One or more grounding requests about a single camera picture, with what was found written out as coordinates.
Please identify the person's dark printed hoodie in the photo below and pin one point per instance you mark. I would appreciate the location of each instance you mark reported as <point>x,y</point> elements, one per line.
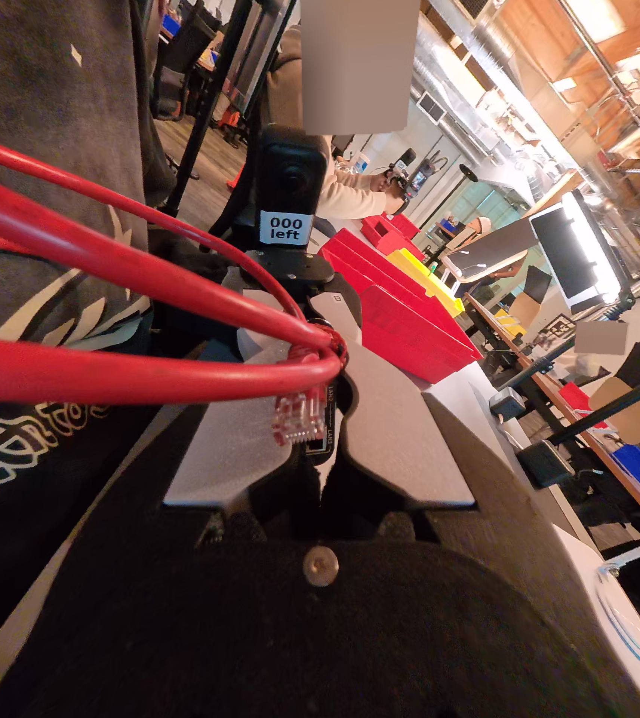
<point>34,168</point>

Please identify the black lamp stand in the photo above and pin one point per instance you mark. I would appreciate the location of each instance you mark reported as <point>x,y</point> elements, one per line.
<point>449,190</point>

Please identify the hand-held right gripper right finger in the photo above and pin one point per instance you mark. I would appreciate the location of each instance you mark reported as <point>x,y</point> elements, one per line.
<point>398,443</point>

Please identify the black office chair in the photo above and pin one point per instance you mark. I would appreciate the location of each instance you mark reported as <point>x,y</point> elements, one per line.
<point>180,61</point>

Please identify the tan-backed chair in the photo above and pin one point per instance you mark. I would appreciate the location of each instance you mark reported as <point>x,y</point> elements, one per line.
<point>625,404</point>

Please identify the blue plastic bin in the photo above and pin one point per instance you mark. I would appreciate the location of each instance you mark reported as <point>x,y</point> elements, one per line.
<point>634,468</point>

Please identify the wooden-backed board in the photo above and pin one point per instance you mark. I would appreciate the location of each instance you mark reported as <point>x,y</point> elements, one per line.
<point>488,249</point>

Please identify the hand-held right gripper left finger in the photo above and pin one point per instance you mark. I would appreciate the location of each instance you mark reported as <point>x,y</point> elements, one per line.
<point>224,449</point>

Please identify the yellow plastic bin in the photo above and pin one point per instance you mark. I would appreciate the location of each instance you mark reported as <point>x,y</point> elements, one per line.
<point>426,277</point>

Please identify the black ethernet hub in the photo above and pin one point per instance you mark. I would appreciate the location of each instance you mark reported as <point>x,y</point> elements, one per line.
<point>323,449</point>

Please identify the long wooden table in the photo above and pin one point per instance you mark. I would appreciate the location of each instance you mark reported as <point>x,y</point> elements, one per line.
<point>578,409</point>

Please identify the lit flat monitor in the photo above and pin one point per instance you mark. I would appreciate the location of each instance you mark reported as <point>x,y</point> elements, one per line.
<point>572,252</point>

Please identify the black tripod pole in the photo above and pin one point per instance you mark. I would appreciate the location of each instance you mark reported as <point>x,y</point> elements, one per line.
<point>208,106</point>

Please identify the small red bin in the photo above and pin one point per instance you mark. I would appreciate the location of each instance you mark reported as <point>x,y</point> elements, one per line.
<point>390,227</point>

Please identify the red plastic bin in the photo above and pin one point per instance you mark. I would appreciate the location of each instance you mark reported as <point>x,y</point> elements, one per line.
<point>409,336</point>
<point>365,258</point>

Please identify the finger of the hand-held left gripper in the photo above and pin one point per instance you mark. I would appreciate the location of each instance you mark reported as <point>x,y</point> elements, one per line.
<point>255,290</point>
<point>334,306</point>

